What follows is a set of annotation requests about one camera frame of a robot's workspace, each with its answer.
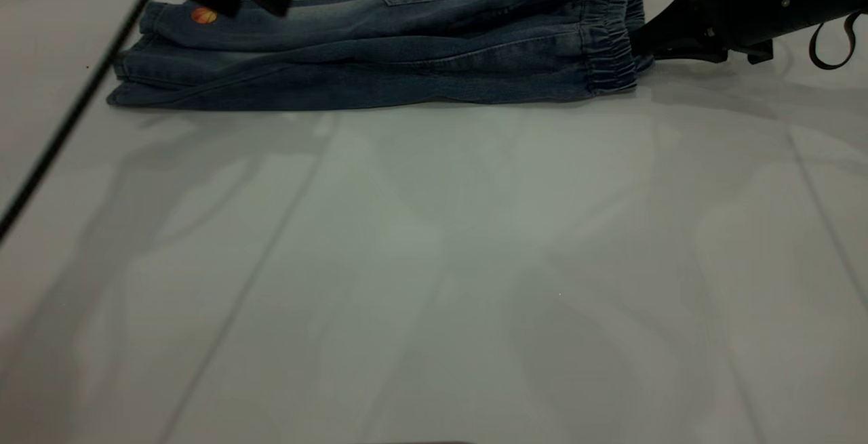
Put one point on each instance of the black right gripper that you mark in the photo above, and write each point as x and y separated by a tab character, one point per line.
739	10

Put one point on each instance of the blue denim printed jeans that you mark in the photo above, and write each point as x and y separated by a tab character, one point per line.
373	57

